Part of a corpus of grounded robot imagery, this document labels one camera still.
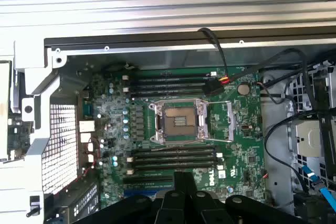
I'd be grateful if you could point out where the perforated metal slot cover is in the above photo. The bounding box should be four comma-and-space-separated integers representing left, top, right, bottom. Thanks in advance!
59, 180, 99, 204

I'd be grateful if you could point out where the thick black cable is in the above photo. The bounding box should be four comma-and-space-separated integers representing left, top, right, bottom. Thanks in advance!
228, 47, 320, 112
264, 111, 320, 198

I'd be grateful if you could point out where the blue long expansion slot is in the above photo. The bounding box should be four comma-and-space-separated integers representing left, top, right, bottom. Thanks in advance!
124, 188, 160, 197

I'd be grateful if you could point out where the grey metal drive cage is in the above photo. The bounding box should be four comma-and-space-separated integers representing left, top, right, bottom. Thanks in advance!
286, 61, 336, 209

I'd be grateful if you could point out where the black case lock latch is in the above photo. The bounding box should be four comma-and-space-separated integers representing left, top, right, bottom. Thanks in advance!
25, 194, 42, 218

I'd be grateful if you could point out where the black power plug with wires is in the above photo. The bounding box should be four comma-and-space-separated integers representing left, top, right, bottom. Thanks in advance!
197, 27, 232, 97

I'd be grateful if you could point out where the open grey PC case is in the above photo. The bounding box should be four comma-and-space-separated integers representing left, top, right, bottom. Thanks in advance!
14, 34, 336, 224

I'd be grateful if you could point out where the black long expansion slot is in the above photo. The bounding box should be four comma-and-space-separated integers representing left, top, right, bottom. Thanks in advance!
122, 176, 174, 186

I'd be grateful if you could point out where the silver CPU socket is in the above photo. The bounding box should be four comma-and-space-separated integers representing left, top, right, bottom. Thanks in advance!
148, 99, 211, 146

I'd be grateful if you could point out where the green Dell motherboard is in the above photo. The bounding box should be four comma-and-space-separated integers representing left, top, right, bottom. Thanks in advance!
83, 68, 265, 209

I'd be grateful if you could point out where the silver coin battery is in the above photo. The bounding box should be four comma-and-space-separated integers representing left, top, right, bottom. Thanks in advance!
237, 83, 250, 97

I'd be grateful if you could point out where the blue SATA cable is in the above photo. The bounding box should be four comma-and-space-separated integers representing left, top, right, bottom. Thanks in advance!
301, 165, 336, 209

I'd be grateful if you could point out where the RAM slot with black latches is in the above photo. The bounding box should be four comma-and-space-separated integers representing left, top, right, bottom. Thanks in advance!
131, 159, 218, 166
131, 147, 217, 154
130, 91, 205, 99
130, 80, 211, 87

